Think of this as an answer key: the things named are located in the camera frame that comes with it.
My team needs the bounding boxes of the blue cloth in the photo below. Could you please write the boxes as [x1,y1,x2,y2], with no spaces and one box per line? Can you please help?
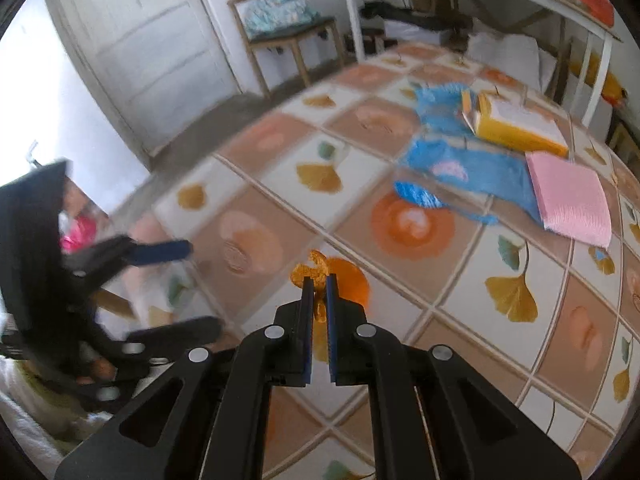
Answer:
[394,137,544,227]

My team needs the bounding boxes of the white panelled door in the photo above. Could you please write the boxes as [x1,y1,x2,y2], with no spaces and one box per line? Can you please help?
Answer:
[46,0,242,159]

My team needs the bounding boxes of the blue plastic wrapper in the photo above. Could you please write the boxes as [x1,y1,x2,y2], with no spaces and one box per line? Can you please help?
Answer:
[414,82,482,137]

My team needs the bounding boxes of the floral cushion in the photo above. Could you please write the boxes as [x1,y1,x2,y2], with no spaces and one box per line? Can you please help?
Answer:
[239,0,322,39]

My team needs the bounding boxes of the black bag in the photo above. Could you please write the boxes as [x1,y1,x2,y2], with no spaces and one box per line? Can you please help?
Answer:
[359,0,474,32]

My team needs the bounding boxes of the white stuffed bag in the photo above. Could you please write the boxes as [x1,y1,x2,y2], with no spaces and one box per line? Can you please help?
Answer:
[467,32,557,89]

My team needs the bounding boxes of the wooden chair with floral cushion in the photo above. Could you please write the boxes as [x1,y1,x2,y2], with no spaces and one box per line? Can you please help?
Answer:
[227,0,347,102]

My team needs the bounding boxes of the orange plastic bag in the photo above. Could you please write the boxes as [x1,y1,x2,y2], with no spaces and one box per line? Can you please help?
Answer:
[564,0,617,29]

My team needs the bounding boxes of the pink cloth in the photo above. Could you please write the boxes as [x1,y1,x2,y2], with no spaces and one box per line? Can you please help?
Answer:
[524,150,614,250]

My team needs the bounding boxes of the yellow plastic bag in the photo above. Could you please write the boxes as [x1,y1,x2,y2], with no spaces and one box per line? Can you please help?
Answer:
[569,52,627,107]

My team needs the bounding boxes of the ginkgo print tablecloth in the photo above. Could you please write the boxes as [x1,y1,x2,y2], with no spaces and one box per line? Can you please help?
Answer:
[106,42,640,480]

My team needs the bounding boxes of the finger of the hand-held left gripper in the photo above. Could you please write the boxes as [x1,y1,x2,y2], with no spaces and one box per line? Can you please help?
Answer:
[69,237,195,282]
[122,315,225,362]

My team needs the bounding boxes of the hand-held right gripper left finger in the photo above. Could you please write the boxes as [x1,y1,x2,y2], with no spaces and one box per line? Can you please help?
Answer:
[54,276,315,480]

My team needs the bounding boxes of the pink plastic item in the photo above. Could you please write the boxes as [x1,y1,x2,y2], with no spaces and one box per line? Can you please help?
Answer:
[59,212,97,255]

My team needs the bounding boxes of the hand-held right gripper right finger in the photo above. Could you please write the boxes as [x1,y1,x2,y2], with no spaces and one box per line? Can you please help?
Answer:
[326,274,584,480]

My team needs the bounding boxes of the yellow cardboard box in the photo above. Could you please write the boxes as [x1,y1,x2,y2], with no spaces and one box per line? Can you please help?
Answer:
[460,90,570,159]

